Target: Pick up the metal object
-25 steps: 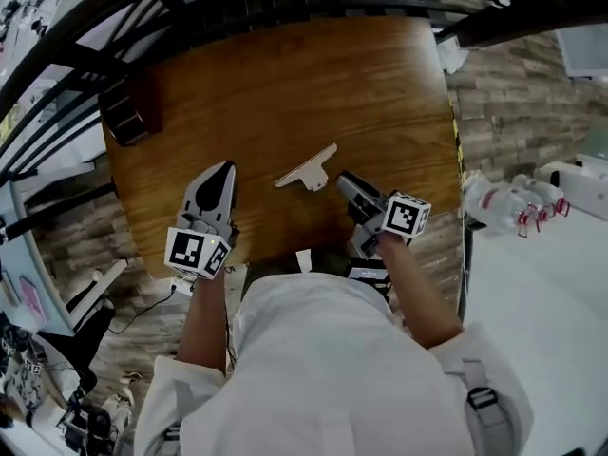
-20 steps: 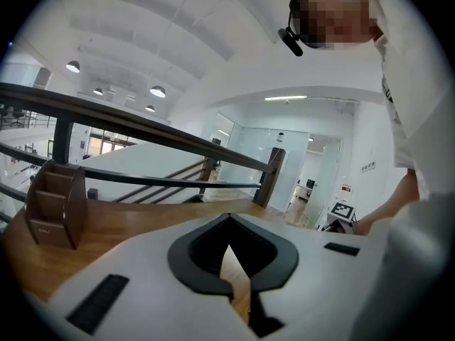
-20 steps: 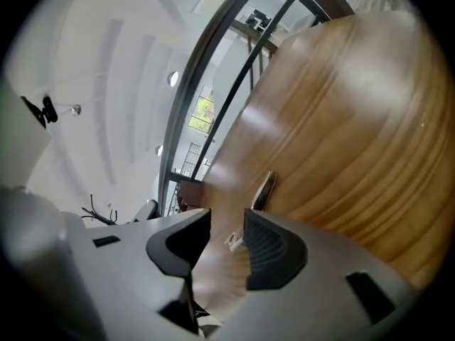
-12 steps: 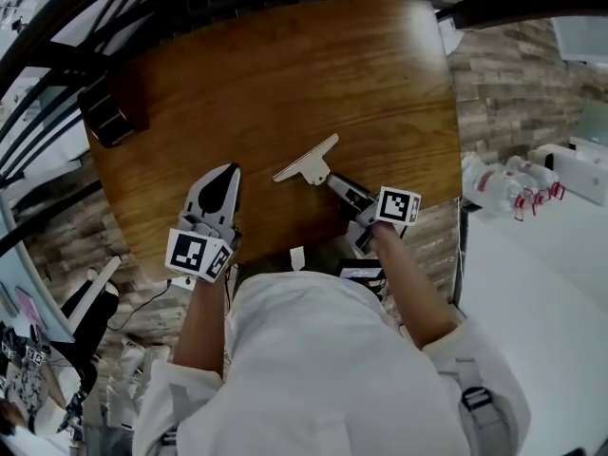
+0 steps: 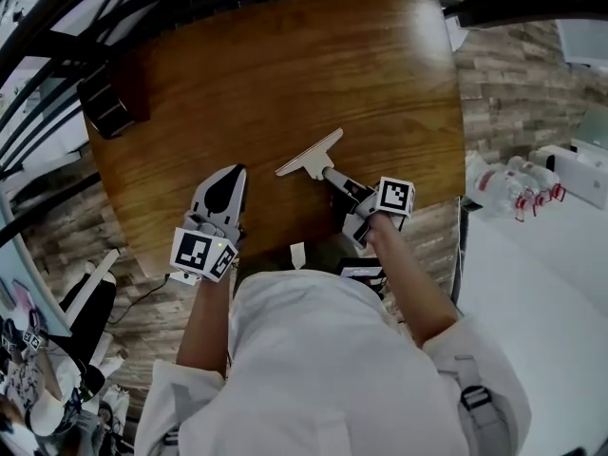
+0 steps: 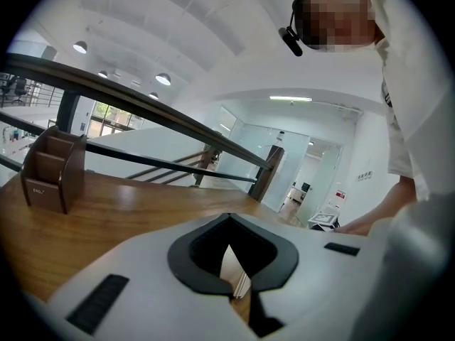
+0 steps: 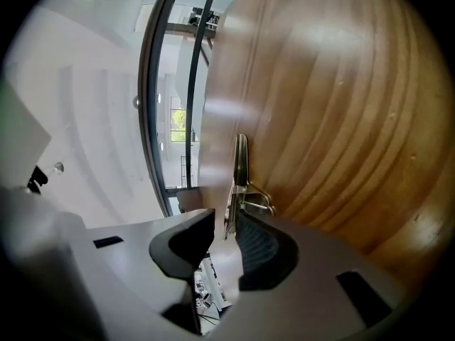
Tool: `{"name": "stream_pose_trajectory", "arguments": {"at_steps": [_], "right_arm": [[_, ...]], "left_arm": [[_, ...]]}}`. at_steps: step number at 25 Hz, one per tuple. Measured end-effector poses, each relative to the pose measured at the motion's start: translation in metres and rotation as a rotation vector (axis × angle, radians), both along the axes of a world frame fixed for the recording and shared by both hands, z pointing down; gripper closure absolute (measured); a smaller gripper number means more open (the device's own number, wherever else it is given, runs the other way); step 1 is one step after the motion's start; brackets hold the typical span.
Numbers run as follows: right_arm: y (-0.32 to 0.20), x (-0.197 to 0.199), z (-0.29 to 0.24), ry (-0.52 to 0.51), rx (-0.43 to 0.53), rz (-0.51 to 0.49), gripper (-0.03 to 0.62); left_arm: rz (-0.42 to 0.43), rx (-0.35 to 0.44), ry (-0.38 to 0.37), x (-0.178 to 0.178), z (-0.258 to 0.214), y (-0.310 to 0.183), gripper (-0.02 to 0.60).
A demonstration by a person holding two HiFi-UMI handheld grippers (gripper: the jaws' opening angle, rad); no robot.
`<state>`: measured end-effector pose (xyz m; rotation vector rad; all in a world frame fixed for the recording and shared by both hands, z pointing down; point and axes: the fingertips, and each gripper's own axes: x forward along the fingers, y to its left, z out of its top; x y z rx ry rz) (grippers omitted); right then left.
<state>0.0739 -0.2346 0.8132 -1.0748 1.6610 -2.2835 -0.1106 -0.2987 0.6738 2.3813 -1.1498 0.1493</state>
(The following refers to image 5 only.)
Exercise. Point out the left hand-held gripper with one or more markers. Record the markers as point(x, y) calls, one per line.
point(202, 254)

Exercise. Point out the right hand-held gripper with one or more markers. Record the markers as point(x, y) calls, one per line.
point(396, 197)

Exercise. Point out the small white squeegee tool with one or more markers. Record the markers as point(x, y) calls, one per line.
point(309, 155)

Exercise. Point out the person's left forearm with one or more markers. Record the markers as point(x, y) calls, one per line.
point(204, 330)

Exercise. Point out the person's right forearm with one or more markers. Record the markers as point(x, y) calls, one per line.
point(408, 283)

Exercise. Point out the black chest screen device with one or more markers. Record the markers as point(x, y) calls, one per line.
point(361, 273)

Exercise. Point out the small dark wooden rack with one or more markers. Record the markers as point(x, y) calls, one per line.
point(111, 100)

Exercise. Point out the white stand foot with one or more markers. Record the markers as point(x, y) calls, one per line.
point(90, 284)

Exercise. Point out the clear bag of bottles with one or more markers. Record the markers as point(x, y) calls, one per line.
point(513, 183)

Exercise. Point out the person's white shirt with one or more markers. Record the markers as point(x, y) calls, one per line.
point(323, 373)

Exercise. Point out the light blue board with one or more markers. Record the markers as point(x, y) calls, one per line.
point(19, 254)

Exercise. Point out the pink book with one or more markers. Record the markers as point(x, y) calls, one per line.
point(22, 296)

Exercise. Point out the white floor appliance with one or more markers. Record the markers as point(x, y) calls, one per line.
point(579, 174)

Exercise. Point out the wooden table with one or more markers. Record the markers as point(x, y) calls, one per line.
point(62, 7)

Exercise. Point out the white partition board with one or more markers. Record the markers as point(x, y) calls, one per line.
point(546, 326)

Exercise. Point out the white box at post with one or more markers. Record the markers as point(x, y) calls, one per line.
point(455, 33)

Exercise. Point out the thick dark wooden post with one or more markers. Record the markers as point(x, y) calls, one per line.
point(513, 10)

